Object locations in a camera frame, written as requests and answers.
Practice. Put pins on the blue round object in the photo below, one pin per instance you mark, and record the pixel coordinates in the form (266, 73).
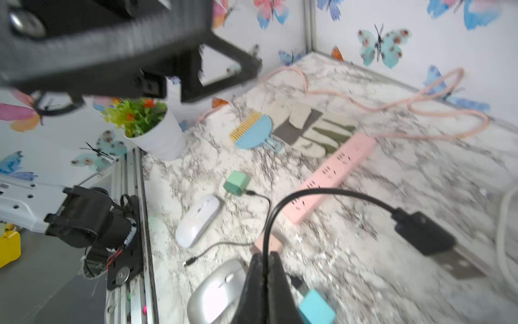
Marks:
(255, 131)

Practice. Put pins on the black charging cable white mouse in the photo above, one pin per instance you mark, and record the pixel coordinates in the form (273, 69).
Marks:
(238, 224)

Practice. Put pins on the teal charger plug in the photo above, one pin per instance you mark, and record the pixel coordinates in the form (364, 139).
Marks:
(315, 310)

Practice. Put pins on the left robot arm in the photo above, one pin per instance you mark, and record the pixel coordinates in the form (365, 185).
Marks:
(89, 217)

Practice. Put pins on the artificial potted plant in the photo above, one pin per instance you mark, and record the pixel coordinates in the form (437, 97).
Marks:
(150, 125)

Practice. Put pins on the black charging cable silver mouse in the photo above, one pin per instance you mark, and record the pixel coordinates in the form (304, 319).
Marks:
(299, 284)

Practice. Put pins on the pink power strip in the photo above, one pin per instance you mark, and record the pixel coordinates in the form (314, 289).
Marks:
(331, 174)

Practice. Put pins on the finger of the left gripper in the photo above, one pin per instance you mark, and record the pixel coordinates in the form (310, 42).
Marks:
(212, 66)

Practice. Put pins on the green charger plug front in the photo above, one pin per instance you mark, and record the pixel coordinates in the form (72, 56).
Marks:
(236, 183)

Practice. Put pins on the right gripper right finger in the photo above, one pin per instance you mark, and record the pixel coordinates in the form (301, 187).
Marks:
(280, 303)

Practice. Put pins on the white wireless mouse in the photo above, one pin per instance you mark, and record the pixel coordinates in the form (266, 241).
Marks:
(196, 220)

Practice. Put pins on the aluminium front rail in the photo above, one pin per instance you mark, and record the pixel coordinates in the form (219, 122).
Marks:
(131, 293)

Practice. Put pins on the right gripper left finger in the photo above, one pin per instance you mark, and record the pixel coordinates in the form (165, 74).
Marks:
(252, 307)

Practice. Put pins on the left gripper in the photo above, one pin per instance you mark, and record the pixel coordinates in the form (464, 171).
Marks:
(124, 49)

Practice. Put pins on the pink charger plug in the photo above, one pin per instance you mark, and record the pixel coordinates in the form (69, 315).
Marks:
(275, 244)

